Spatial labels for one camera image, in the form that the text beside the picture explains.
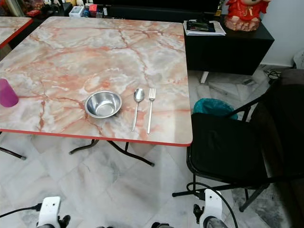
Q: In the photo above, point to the black folding chair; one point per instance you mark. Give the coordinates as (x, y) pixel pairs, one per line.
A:
(225, 145)

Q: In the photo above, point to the teal bin bag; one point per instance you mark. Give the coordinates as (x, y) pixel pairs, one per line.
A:
(213, 107)

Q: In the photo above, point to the stainless steel fork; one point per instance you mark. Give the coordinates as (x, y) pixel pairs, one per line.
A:
(150, 111)

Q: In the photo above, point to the stainless steel bowl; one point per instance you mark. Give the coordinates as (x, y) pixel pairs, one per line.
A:
(103, 104)

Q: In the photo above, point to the stainless steel spoon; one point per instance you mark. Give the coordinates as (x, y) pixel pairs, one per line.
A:
(138, 95)

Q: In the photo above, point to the purple plastic cup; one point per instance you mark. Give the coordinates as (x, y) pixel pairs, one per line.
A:
(7, 93)

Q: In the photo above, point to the black cabinet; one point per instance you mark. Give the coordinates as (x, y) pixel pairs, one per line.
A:
(225, 47)

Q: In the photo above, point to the stack of magazines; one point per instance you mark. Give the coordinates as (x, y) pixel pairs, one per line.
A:
(203, 27)

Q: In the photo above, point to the red figurine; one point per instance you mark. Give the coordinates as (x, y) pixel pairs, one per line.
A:
(245, 14)

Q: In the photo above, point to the small white box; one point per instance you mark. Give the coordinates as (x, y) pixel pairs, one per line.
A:
(75, 11)

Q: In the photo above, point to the black television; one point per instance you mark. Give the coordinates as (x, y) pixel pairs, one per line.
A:
(164, 4)

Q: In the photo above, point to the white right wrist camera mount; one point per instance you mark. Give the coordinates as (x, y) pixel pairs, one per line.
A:
(212, 205)

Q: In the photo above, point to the black table leg frame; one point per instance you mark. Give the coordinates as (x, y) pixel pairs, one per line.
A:
(114, 148)
(12, 153)

